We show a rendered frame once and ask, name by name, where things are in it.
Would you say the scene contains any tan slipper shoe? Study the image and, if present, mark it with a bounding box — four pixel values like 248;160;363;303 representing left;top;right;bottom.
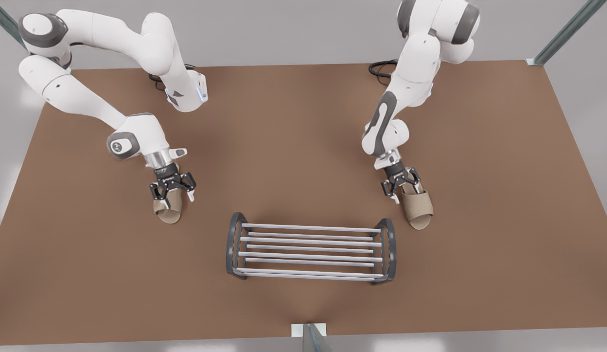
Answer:
153;188;183;225
398;183;435;231

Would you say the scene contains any grey metal shoe rack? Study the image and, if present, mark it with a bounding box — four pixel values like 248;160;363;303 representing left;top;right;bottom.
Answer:
226;211;397;286

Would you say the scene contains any black cable loop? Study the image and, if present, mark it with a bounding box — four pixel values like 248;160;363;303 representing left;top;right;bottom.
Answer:
148;64;197;92
368;59;400;87

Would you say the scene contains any silver frame post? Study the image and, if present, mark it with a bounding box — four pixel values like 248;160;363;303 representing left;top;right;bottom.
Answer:
0;0;27;50
290;323;334;352
525;0;607;67

